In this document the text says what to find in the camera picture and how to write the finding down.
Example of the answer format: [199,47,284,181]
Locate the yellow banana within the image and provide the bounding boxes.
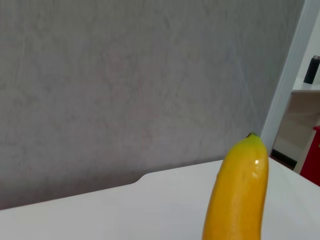
[201,132,270,240]

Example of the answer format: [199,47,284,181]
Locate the white beige cabinet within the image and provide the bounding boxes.
[271,77,320,171]

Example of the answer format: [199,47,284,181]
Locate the white door frame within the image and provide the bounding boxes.
[259,0,320,157]

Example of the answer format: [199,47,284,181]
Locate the black cylindrical bottle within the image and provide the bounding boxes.
[303,55,320,85]

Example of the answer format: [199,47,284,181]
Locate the red box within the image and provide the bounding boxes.
[299,125,320,187]

